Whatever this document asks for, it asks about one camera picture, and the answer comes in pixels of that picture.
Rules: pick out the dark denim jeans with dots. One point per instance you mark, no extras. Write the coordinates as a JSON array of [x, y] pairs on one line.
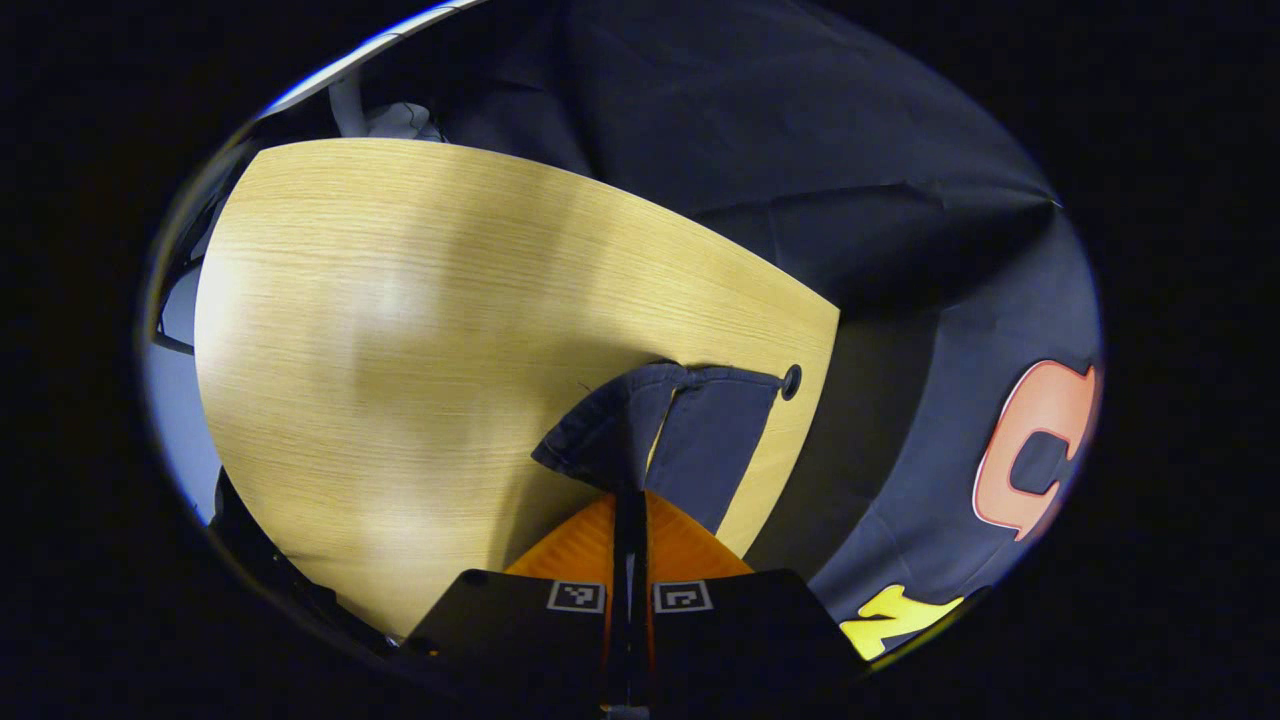
[[710, 440]]

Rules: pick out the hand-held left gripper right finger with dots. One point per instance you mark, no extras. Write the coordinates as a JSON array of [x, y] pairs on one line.
[[750, 630]]

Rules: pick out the black backdrop cloth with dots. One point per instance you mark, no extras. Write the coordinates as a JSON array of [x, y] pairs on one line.
[[700, 100]]

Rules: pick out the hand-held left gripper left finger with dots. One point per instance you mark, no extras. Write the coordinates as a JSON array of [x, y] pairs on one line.
[[520, 630]]

